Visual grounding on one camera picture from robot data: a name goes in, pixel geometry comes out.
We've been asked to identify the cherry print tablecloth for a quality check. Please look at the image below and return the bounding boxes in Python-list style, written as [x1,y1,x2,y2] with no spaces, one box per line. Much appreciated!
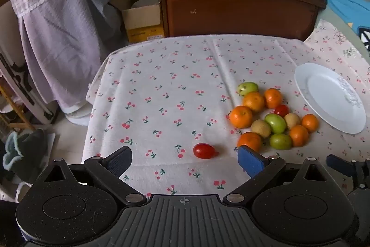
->
[82,18,370,198]

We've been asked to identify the open cardboard box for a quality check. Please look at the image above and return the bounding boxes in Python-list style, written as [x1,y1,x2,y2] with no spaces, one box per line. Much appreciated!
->
[111,0,165,43]

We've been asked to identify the wooden rack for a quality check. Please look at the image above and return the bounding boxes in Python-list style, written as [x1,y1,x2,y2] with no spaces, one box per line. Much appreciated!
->
[0,82,35,132]

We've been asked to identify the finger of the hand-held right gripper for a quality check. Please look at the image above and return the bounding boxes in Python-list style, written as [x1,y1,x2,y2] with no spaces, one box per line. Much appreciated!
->
[326,154,357,178]

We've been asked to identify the white object in box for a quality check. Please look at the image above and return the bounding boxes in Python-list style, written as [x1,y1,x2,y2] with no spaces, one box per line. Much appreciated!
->
[131,0,159,9]

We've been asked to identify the purple cloth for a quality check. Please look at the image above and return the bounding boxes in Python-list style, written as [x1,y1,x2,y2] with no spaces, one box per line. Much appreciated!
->
[19,0,122,114]

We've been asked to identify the white plate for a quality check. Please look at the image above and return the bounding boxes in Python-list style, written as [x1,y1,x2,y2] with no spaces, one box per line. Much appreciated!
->
[294,63,367,134]

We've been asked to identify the white basin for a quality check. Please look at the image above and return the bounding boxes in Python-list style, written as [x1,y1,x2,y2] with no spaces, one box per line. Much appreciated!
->
[64,104,93,126]

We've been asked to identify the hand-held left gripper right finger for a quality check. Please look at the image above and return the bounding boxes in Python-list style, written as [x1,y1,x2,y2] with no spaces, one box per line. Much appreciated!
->
[224,145,344,205]

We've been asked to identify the brown longan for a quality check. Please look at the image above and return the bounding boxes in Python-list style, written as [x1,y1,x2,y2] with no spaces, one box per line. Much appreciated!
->
[250,119,272,138]
[284,113,301,130]

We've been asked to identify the teal plush slipper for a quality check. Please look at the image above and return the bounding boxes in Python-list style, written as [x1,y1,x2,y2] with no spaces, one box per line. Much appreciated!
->
[2,128,49,184]

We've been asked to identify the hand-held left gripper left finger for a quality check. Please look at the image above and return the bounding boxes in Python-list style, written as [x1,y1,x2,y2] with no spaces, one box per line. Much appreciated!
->
[32,146,147,205]

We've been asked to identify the mandarin orange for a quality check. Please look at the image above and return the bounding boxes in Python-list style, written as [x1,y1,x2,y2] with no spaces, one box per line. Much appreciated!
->
[243,91,266,113]
[229,105,253,129]
[237,132,263,153]
[289,125,309,147]
[301,114,319,132]
[264,88,283,109]

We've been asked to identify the brown wooden nightstand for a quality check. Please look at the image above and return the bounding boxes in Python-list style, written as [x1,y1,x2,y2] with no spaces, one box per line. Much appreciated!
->
[150,0,328,41]

